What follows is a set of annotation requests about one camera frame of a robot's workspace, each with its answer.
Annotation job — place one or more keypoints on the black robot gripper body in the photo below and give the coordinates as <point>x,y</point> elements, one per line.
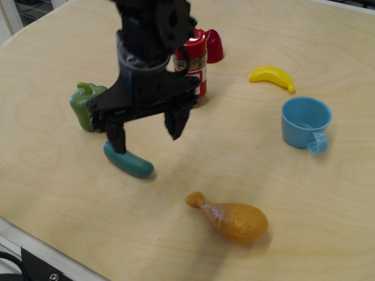
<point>143,88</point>

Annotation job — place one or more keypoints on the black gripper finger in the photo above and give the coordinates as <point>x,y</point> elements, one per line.
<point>116,136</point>
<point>176,117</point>

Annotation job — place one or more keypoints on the dark green toy cucumber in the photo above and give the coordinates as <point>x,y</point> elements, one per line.
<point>128,162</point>

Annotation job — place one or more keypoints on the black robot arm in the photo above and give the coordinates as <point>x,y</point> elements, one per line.
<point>152,31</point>

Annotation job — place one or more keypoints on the dark red plastic cup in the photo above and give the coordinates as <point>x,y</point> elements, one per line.
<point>215,52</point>

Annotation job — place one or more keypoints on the blue plastic cup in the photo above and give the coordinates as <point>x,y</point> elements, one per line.
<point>304,121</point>

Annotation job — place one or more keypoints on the green toy bell pepper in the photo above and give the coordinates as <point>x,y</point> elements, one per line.
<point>78,102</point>

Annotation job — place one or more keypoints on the red lid spice jar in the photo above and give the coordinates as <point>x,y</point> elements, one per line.
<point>196,48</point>

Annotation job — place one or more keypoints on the yellow toy banana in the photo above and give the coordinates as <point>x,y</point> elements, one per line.
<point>274,75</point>

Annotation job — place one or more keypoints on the orange toy chicken drumstick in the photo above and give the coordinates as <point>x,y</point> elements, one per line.
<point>237,222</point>

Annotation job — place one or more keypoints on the black bracket with screw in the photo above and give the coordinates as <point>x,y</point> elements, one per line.
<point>41,270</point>

